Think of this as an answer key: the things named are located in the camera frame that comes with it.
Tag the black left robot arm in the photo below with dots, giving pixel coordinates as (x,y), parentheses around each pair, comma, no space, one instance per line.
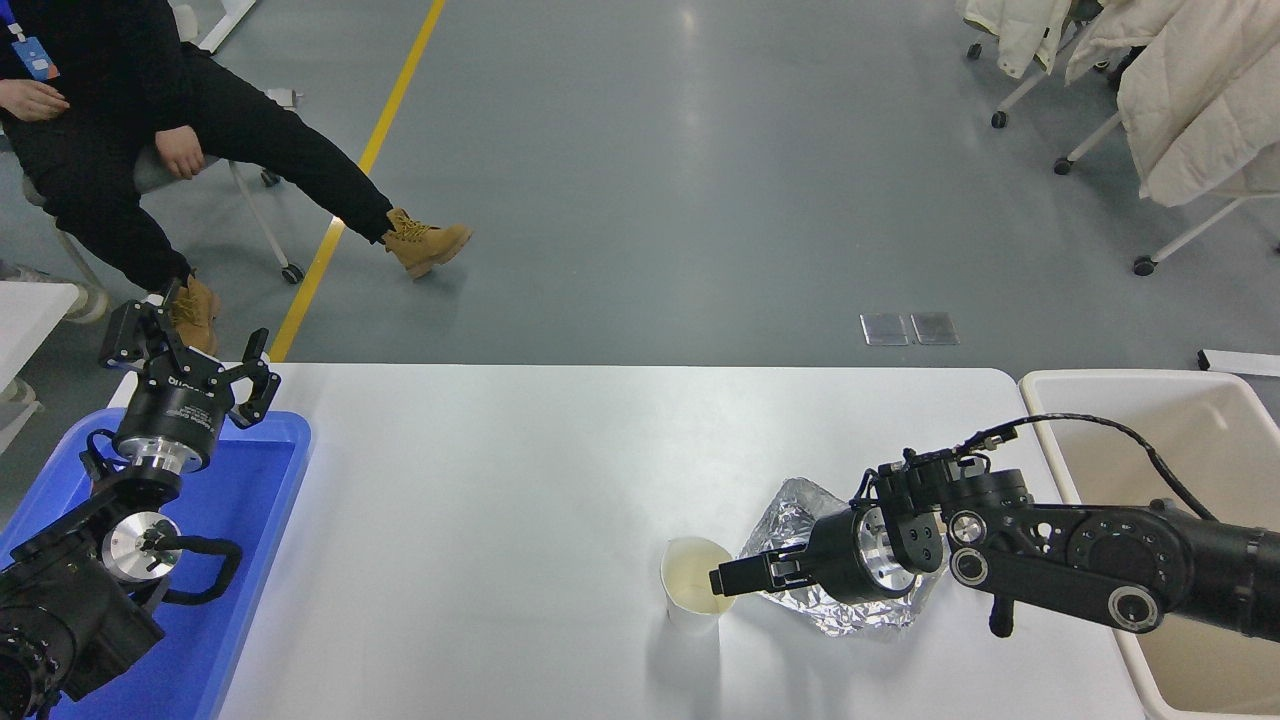
(60,610)

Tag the grey chair with castors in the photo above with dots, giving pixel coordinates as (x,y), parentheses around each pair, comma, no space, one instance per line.
(255,215)

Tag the person's right hand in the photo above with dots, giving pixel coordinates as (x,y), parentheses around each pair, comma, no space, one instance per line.
(35,100)

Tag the white side table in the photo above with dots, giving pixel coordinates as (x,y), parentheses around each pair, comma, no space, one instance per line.
(30,310)

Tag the large cream coat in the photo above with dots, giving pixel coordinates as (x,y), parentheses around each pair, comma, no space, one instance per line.
(1200,120)

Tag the large pale plastic bin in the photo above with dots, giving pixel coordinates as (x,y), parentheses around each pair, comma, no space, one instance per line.
(1120,420)

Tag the white paper cup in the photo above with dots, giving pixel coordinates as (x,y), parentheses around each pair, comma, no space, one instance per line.
(690,565)

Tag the blue plastic tray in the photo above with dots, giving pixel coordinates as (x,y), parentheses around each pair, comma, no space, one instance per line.
(250,520)

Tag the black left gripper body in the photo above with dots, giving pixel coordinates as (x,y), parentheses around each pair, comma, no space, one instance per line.
(170,412)

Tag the person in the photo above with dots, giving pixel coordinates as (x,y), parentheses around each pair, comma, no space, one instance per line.
(100,60)

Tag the person's left hand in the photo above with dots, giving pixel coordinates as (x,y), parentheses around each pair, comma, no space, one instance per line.
(182,152)

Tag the person's pale shoe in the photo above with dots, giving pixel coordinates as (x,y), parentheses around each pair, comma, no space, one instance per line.
(85,300)

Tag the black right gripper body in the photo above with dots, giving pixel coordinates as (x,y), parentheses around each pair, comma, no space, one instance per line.
(835,555)

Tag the silver foil tray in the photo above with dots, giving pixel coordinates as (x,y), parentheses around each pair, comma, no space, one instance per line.
(790,515)

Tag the silver floor plate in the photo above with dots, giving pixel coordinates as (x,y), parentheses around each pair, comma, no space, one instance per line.
(935,328)
(884,329)

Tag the white flat bar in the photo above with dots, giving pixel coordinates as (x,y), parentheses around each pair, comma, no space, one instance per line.
(1240,362)

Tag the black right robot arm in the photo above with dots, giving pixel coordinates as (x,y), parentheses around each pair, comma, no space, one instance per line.
(1120,560)

